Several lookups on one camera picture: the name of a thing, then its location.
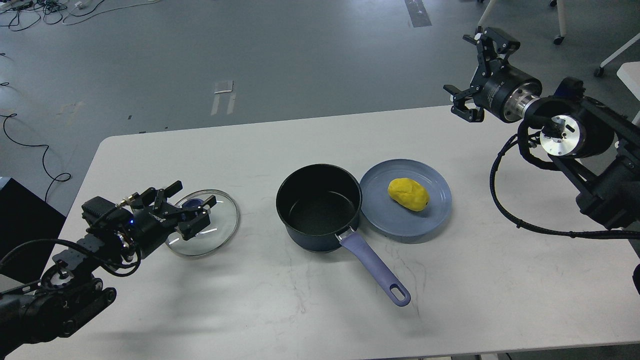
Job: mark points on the glass pot lid purple knob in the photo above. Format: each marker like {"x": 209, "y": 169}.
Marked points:
{"x": 224, "y": 220}

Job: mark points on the white furniture at right edge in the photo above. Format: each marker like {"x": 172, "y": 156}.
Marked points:
{"x": 629, "y": 72}

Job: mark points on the white chair legs with casters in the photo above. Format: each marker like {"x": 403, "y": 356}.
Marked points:
{"x": 492, "y": 17}

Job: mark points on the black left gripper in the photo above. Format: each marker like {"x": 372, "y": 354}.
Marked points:
{"x": 150, "y": 229}

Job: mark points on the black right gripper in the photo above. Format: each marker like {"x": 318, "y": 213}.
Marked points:
{"x": 499, "y": 88}

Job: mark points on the dark blue saucepan purple handle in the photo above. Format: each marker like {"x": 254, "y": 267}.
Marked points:
{"x": 320, "y": 207}

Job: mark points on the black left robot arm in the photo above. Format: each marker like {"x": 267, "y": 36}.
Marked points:
{"x": 118, "y": 237}

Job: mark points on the blue round plate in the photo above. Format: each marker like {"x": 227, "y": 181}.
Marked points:
{"x": 395, "y": 221}

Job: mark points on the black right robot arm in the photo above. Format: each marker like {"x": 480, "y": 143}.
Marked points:
{"x": 593, "y": 146}

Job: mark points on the black box at left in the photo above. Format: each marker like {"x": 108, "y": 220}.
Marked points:
{"x": 24, "y": 217}

